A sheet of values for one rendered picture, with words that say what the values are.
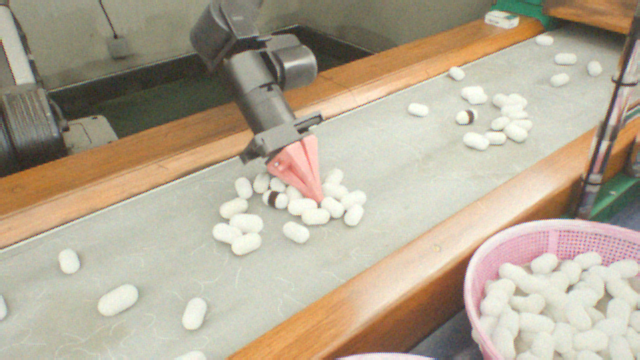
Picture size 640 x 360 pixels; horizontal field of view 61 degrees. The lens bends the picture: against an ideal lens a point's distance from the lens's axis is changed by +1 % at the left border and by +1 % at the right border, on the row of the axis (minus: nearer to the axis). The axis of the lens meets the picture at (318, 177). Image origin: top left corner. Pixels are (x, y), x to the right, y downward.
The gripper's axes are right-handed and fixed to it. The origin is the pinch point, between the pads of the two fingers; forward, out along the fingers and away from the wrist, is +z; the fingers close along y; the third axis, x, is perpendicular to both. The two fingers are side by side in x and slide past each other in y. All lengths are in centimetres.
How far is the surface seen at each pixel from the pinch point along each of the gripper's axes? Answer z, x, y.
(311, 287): 8.7, -5.2, -9.3
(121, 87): -110, 189, 53
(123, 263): -3.6, 5.3, -22.3
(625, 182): 19.1, -10.5, 38.8
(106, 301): -0.1, -0.3, -26.4
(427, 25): -58, 107, 167
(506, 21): -16, 11, 71
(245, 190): -5.2, 4.7, -5.7
